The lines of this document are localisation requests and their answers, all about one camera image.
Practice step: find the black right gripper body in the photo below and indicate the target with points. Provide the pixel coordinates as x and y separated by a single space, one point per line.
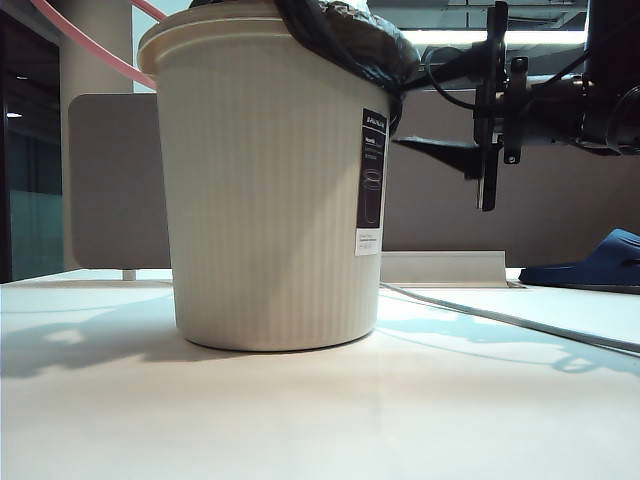
490 125

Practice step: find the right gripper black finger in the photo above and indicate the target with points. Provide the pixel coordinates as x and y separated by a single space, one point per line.
450 72
455 155

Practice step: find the black garbage bag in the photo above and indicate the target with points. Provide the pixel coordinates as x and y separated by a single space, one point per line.
360 40

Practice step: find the white ribbed trash can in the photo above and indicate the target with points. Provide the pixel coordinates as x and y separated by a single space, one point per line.
260 200

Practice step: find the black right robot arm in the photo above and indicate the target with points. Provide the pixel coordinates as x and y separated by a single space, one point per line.
615 50

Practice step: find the dark trash can label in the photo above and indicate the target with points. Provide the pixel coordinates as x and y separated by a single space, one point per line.
372 175

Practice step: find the ceiling light strip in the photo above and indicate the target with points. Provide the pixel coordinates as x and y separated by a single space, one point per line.
450 36

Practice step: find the brown desk partition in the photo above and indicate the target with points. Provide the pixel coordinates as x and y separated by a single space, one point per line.
435 215

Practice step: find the navy blue rubber slipper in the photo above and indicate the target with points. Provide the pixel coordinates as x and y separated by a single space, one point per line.
600 265

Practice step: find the grey rounded desk partition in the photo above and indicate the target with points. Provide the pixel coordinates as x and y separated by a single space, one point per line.
115 180

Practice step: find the white partition support post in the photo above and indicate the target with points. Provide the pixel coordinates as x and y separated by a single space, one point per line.
129 274

